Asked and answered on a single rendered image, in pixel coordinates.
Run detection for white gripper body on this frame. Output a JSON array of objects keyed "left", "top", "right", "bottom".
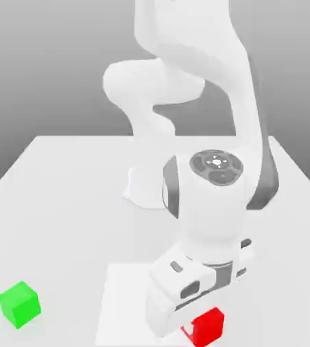
[{"left": 144, "top": 280, "right": 217, "bottom": 339}]

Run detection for small red cube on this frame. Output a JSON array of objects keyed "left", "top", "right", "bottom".
[{"left": 180, "top": 306, "right": 225, "bottom": 347}]

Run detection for small green cube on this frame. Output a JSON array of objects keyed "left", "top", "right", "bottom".
[{"left": 0, "top": 280, "right": 42, "bottom": 330}]

